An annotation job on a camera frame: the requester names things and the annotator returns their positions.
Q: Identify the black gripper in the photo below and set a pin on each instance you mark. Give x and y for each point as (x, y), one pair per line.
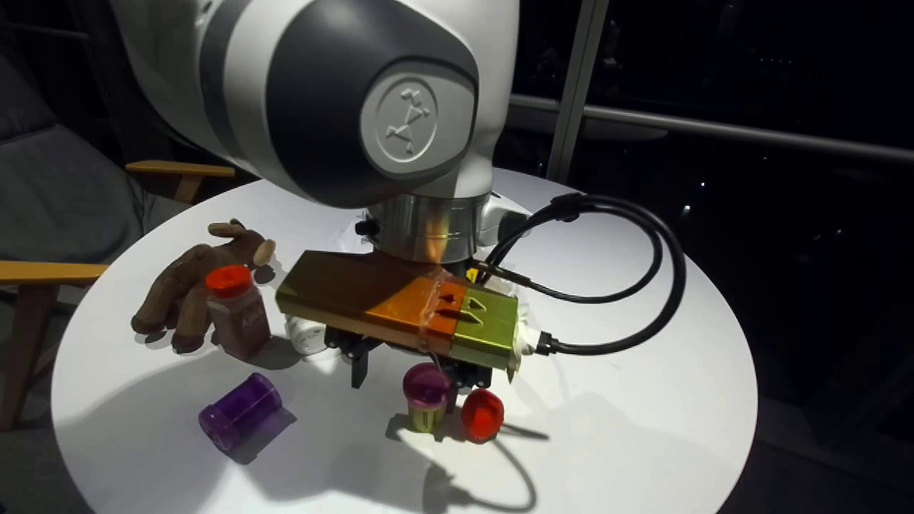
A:
(401, 346)

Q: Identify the purple lid dough tub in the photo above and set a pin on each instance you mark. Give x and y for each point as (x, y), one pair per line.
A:
(429, 396)

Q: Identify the red lid dough tub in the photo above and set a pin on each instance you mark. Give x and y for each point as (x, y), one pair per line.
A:
(479, 416)

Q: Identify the purple plastic jar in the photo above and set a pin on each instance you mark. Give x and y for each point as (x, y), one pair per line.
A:
(239, 412)

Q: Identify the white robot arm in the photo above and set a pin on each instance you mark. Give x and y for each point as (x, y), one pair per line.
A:
(385, 106)

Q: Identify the white plastic bag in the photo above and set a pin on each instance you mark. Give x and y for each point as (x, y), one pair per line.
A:
(305, 336)

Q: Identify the spice jar orange lid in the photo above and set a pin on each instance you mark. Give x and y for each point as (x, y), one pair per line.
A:
(238, 312)

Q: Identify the brown plush moose toy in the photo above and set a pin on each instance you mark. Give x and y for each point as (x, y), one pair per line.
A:
(178, 293)

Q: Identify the metal window railing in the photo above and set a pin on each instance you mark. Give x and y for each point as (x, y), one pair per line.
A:
(814, 75)

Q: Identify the wooden armchair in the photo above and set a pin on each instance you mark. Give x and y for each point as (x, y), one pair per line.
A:
(64, 216)

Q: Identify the yellow green wrist camera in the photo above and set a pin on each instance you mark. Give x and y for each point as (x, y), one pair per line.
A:
(404, 303)

